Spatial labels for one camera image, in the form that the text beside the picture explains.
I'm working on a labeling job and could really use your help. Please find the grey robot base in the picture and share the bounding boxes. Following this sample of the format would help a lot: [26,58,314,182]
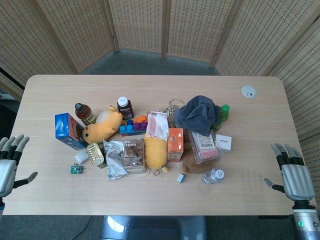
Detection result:
[99,215,208,240]

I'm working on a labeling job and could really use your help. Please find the woven bamboo folding screen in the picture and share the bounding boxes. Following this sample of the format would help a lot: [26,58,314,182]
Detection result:
[0,0,320,191]

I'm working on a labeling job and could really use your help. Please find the brown plush toy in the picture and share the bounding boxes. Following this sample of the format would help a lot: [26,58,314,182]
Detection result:
[181,141,209,175]

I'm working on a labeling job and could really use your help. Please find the white tissue packet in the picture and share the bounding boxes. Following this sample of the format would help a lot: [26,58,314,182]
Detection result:
[74,148,89,165]

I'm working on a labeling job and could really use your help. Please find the green drink bottle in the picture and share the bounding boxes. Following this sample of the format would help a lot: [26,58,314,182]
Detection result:
[211,104,231,130]

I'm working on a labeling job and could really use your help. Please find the yellow plush toy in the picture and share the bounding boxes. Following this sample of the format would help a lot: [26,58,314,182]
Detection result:
[143,133,169,173]

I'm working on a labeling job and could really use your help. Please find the small green white packet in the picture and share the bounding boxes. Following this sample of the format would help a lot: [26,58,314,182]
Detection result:
[69,164,84,176]

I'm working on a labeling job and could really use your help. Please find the blue cardboard box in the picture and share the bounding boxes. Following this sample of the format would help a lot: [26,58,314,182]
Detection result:
[54,112,88,151]

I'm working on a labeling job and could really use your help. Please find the colourful toy building blocks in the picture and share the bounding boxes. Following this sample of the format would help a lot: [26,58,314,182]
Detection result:
[119,115,148,136]

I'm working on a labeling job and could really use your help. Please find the clear plastic water bottle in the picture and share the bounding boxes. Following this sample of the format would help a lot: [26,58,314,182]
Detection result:
[201,167,227,185]

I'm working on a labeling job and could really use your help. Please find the clear box of brown cookies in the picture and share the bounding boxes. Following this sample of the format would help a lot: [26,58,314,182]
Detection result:
[120,134,151,178]

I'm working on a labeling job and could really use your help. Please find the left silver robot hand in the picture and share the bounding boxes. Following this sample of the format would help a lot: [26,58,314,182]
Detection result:
[0,134,39,198]

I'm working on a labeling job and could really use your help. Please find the white round cable grommet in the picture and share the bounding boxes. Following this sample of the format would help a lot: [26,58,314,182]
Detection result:
[241,85,257,99]

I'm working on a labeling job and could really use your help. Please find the pink and white plastic bag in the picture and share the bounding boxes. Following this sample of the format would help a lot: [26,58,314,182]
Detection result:
[145,110,171,140]

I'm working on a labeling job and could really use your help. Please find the crumpled silver foil wrapper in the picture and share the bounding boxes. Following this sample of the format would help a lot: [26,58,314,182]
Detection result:
[102,139,129,181]

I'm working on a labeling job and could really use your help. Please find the orange carton box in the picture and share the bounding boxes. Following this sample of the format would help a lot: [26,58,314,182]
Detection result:
[167,127,185,163]

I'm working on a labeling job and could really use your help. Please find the clear bag with pink packet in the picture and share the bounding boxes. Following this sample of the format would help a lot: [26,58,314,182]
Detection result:
[187,130,223,165]

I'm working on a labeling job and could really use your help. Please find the small white square box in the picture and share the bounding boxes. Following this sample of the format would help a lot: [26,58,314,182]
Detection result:
[215,133,234,152]

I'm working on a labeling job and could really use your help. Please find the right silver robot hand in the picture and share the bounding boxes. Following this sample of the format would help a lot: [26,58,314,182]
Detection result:
[264,142,316,202]

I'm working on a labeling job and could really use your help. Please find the orange plush duck toy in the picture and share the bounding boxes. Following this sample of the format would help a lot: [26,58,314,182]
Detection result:
[81,105,128,145]

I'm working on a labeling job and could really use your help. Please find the coil of twisted rope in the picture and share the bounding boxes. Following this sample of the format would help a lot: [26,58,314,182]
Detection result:
[157,98,184,129]

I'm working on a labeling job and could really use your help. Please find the grey cloth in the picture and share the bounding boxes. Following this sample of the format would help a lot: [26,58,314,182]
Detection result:
[173,95,222,137]

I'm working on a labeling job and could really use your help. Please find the dark supplement bottle white cap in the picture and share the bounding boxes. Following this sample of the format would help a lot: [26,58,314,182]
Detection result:
[116,96,135,121]

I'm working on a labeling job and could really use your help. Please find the gold sardine tin can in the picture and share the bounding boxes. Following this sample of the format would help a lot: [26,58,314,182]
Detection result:
[86,142,107,170]

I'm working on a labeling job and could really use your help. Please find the dark tea drink bottle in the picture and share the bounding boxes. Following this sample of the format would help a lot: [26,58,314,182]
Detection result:
[74,102,97,126]

